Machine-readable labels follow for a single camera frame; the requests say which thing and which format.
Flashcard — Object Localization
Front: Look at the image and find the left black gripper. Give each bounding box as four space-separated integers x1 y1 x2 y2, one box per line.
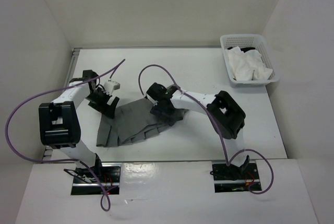
85 87 119 119

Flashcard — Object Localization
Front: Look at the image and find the grey pleated skirt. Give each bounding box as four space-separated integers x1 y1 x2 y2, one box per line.
96 98 187 147

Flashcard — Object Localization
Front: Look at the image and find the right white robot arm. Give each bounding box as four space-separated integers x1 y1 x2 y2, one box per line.
147 82 246 147

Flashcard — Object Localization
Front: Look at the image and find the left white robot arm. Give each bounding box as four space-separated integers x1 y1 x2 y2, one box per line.
39 70 120 182

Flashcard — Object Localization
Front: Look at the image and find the white crumpled cloth in basket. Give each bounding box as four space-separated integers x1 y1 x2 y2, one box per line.
225 46 273 81

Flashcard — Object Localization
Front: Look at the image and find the black garment in basket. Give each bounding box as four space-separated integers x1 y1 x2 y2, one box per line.
228 47 255 53

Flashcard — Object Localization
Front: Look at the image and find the white plastic mesh basket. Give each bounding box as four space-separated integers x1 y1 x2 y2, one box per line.
220 34 281 87

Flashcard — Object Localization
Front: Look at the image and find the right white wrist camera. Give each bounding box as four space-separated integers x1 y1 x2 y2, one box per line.
145 95 158 107

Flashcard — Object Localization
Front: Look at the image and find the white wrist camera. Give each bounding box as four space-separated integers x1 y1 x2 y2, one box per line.
103 79 121 96
145 95 158 107

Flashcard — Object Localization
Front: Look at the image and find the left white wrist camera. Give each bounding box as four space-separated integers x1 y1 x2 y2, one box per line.
103 79 121 96

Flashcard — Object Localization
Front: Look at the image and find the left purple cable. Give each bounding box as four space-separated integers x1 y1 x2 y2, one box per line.
5 58 126 212

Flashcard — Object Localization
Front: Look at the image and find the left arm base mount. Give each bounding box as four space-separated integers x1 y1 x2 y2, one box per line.
63 164 121 195

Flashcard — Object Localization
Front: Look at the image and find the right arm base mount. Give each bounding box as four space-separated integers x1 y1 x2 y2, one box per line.
210 162 262 193

